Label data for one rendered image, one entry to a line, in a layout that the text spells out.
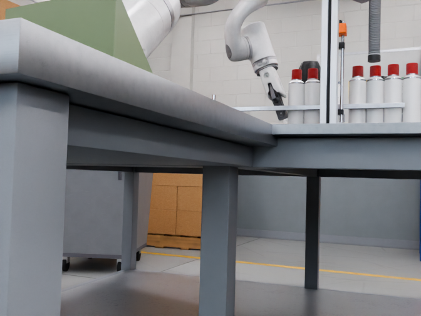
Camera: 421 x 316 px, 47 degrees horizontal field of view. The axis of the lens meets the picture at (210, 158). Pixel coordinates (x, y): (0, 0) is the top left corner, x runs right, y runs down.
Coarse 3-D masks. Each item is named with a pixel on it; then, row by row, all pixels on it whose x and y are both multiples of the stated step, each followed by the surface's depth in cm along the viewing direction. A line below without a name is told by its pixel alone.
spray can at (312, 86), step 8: (312, 72) 153; (312, 80) 152; (304, 88) 154; (312, 88) 152; (304, 96) 154; (312, 96) 151; (304, 104) 153; (312, 104) 151; (304, 112) 153; (312, 112) 151; (304, 120) 153; (312, 120) 151
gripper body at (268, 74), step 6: (270, 66) 155; (276, 66) 158; (258, 72) 158; (264, 72) 155; (270, 72) 154; (276, 72) 158; (264, 78) 155; (270, 78) 154; (276, 78) 154; (264, 84) 155; (276, 84) 153; (276, 90) 153; (282, 90) 156; (270, 96) 155; (276, 96) 157; (282, 96) 160
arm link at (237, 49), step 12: (240, 0) 155; (252, 0) 151; (264, 0) 152; (240, 12) 151; (252, 12) 154; (228, 24) 154; (240, 24) 152; (228, 36) 155; (240, 36) 154; (228, 48) 156; (240, 48) 155; (240, 60) 158
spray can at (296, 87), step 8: (296, 72) 155; (296, 80) 154; (296, 88) 153; (288, 96) 156; (296, 96) 153; (288, 104) 155; (296, 104) 153; (288, 112) 155; (296, 112) 153; (288, 120) 155; (296, 120) 153
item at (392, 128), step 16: (272, 128) 92; (288, 128) 90; (304, 128) 89; (320, 128) 88; (336, 128) 87; (352, 128) 86; (368, 128) 86; (384, 128) 85; (400, 128) 84; (416, 128) 83
